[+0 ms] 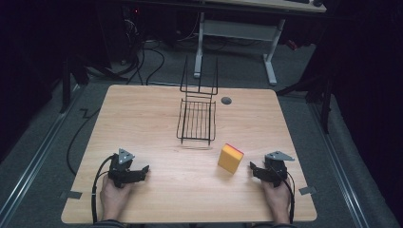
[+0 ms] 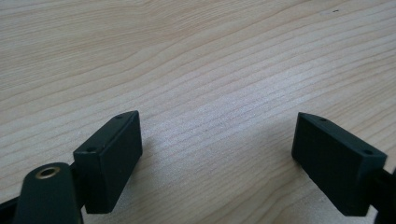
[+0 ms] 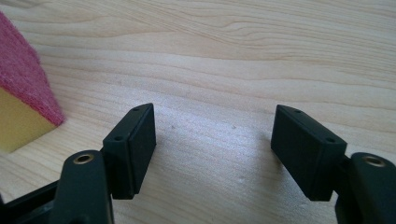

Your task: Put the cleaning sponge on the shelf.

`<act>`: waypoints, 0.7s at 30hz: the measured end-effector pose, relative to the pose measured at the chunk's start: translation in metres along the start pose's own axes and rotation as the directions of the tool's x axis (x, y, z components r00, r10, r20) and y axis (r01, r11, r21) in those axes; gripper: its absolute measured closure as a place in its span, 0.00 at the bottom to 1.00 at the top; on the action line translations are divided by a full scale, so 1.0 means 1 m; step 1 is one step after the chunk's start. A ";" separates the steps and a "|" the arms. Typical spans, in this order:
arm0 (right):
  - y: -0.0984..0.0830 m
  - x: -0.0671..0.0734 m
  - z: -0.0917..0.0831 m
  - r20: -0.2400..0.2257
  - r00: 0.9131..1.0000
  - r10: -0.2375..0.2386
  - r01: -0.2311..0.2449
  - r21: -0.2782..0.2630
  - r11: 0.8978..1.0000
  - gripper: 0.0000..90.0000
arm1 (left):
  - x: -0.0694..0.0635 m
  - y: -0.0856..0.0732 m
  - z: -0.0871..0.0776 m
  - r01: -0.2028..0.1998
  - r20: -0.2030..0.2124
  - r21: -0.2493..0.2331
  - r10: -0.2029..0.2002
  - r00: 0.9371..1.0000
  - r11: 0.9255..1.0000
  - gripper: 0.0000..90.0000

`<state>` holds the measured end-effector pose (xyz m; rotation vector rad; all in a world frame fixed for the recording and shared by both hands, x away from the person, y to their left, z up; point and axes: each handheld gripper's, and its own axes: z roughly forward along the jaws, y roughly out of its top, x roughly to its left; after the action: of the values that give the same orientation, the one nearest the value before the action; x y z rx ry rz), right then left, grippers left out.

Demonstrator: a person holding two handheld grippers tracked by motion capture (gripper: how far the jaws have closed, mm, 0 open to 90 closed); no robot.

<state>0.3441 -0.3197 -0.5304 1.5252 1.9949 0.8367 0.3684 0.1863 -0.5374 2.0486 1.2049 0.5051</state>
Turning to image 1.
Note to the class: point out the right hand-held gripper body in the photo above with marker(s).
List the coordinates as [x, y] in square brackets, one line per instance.
[276, 167]

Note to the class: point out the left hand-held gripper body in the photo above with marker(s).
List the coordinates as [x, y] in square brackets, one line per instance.
[119, 167]

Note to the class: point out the person's right hand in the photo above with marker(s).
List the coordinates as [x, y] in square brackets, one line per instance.
[278, 201]

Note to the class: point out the person's left hand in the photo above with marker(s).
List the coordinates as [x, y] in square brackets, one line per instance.
[113, 198]

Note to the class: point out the yellow sponge with red side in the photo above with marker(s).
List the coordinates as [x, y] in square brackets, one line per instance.
[228, 160]

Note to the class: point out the grey tape piece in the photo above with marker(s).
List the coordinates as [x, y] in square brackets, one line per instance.
[307, 190]
[71, 195]

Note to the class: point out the grey round table grommet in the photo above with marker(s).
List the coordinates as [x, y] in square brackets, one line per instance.
[226, 100]

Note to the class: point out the black metal stand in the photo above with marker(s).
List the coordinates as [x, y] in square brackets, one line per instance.
[321, 95]
[68, 82]

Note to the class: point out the white-legged desk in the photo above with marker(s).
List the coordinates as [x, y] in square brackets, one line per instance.
[237, 30]

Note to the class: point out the metal floor rail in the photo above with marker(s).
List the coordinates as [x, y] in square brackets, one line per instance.
[340, 164]
[34, 164]

